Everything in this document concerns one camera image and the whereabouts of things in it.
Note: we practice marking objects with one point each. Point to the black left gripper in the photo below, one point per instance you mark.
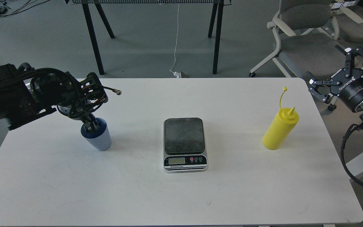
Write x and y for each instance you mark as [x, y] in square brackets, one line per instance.
[89, 95]

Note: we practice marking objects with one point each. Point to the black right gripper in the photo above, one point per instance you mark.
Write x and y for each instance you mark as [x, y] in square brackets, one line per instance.
[347, 83]

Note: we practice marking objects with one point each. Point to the blue plastic cup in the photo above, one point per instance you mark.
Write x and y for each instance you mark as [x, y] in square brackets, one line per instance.
[100, 138]

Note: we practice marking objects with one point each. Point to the yellow squeeze bottle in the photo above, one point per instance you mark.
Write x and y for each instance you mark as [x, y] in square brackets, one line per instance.
[283, 123]

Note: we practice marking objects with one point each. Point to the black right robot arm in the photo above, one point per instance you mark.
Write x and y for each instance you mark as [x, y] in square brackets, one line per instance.
[326, 90]

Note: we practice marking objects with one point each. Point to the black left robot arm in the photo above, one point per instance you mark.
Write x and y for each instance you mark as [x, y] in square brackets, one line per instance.
[27, 94]

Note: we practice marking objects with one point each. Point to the digital kitchen scale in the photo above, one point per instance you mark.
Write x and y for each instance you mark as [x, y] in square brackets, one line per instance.
[184, 147]

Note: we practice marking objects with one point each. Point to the grey office chair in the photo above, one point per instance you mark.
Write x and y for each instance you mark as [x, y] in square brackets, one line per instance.
[305, 33]
[349, 16]

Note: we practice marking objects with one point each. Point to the black legged background table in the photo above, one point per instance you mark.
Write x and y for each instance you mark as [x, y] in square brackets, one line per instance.
[161, 19]

